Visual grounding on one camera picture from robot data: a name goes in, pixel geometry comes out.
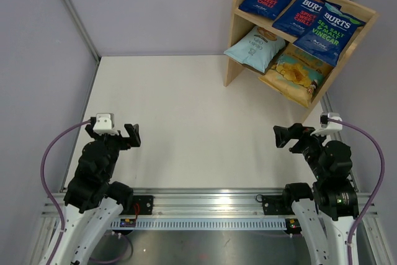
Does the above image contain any white slotted cable duct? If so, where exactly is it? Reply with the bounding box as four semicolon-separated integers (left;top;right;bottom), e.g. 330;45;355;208
110;218;287;231

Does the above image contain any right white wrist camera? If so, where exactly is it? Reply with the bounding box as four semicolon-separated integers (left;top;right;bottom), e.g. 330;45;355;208
311;112;342;137

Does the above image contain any wooden two-tier shelf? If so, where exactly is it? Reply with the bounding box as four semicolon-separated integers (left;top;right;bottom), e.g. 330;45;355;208
223;0;380;123

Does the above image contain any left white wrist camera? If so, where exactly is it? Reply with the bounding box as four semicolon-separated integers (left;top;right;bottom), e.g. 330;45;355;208
92;113;118;135

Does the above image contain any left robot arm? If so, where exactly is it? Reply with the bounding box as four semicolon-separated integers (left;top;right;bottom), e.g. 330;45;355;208
40;118;141;264

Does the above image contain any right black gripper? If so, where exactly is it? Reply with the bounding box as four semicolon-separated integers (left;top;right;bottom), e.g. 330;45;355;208
274;122;332;179

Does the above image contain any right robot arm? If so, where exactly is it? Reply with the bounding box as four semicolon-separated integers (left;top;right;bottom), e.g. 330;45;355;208
274;122;359;264

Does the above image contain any left black base bracket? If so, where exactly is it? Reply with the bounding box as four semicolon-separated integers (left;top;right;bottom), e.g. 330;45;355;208
121;195;154;215

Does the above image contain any blue sea salt vinegar bag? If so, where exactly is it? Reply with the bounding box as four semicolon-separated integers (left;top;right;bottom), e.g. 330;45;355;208
293;3;366;67

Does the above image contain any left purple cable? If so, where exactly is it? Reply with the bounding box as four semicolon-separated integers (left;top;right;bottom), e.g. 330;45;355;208
40;119;134;265

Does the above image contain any aluminium mounting rail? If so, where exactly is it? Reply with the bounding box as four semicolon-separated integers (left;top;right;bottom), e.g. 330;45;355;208
43;187;378;216

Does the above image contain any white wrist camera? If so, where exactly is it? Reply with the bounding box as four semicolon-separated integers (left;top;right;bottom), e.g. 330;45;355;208
311;112;342;137
92;113;118;135

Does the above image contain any right black base bracket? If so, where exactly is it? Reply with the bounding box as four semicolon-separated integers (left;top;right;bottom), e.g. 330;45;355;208
255;194;293;215

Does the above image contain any tan salt vinegar chips bag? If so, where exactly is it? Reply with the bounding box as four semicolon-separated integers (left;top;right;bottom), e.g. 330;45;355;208
259;43;333;107

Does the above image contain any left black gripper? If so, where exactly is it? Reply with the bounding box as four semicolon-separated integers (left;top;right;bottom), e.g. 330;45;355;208
86;124;140;179

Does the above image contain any black base bracket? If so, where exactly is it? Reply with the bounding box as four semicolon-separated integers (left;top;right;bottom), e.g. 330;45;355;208
121;195;154;215
255;194;293;215

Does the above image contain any light blue cassava chips bag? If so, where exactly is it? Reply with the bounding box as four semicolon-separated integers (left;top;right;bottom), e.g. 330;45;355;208
224;26;286;73

